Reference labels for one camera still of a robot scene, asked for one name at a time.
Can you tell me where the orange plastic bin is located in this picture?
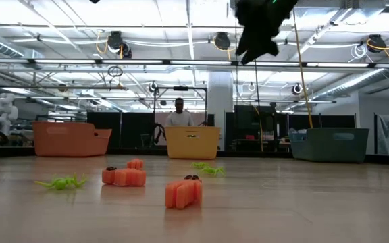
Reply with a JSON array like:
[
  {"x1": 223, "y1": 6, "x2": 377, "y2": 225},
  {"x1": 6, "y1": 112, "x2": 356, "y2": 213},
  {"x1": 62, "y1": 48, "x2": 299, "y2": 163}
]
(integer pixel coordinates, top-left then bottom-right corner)
[{"x1": 32, "y1": 121, "x2": 113, "y2": 158}]

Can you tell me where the black hanging cable loop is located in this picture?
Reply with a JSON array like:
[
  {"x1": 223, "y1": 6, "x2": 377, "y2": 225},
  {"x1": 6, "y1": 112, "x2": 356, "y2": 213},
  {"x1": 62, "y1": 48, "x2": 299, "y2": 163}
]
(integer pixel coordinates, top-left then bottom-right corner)
[{"x1": 107, "y1": 65, "x2": 124, "y2": 78}]

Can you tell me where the black metal gantry frame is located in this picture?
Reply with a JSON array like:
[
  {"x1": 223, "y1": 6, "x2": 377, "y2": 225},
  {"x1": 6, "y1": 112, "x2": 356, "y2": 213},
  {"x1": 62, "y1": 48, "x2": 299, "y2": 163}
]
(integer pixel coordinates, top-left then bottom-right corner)
[{"x1": 152, "y1": 86, "x2": 209, "y2": 148}]

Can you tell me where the black ceiling cable reel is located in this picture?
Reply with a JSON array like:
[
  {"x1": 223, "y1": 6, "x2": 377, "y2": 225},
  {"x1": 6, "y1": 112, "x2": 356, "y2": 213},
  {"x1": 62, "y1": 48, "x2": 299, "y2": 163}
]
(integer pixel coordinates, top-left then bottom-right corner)
[
  {"x1": 366, "y1": 33, "x2": 387, "y2": 54},
  {"x1": 290, "y1": 82, "x2": 304, "y2": 97},
  {"x1": 106, "y1": 30, "x2": 133, "y2": 60},
  {"x1": 213, "y1": 31, "x2": 232, "y2": 51}
]

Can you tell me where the yellow cable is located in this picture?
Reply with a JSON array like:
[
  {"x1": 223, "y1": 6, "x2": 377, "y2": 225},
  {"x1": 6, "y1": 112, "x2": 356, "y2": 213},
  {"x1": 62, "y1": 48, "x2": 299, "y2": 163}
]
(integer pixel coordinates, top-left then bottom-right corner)
[{"x1": 292, "y1": 9, "x2": 314, "y2": 130}]

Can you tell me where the teal plastic bin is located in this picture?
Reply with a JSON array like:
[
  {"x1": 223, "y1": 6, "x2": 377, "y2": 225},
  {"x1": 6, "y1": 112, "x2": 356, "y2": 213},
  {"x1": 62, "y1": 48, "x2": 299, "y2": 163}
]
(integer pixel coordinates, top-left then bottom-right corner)
[{"x1": 288, "y1": 127, "x2": 370, "y2": 164}]

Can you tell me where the white humanoid robot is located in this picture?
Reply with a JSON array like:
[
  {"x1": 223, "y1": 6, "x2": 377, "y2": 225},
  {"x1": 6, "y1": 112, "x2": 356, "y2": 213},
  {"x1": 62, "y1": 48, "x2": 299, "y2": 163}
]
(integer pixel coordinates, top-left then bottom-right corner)
[{"x1": 0, "y1": 92, "x2": 19, "y2": 138}]

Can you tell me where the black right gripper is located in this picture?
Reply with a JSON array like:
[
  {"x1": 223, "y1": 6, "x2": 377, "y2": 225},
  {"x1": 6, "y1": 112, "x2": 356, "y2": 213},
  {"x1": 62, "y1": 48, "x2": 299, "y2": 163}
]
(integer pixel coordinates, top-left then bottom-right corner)
[{"x1": 234, "y1": 0, "x2": 299, "y2": 65}]

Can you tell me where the dark monitor bank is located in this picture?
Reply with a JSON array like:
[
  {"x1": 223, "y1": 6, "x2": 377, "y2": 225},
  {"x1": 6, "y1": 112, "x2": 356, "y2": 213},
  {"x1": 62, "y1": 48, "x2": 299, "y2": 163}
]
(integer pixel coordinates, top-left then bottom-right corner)
[{"x1": 233, "y1": 105, "x2": 278, "y2": 131}]

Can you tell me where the orange plastic pumpkin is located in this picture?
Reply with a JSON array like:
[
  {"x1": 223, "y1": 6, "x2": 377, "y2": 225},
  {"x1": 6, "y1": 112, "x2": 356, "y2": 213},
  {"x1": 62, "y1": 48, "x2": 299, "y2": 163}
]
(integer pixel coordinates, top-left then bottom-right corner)
[{"x1": 126, "y1": 158, "x2": 145, "y2": 171}]

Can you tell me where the orange caterpillar toy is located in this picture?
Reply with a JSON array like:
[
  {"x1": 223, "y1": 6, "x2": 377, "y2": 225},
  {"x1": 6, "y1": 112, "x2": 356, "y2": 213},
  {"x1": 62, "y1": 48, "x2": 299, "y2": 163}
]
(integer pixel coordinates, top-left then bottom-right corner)
[
  {"x1": 101, "y1": 166, "x2": 147, "y2": 188},
  {"x1": 164, "y1": 174, "x2": 203, "y2": 210}
]

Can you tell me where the black partition panel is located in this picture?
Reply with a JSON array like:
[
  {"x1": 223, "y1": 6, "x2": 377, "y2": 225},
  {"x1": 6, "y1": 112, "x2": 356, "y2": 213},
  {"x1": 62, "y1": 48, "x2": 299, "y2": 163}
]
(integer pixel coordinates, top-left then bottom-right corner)
[
  {"x1": 86, "y1": 111, "x2": 155, "y2": 149},
  {"x1": 288, "y1": 114, "x2": 356, "y2": 129}
]

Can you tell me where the yellow plastic bin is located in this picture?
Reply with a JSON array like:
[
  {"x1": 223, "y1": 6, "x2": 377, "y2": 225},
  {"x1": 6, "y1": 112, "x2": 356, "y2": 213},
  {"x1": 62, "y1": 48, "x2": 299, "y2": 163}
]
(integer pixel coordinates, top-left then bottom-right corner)
[{"x1": 164, "y1": 126, "x2": 222, "y2": 160}]

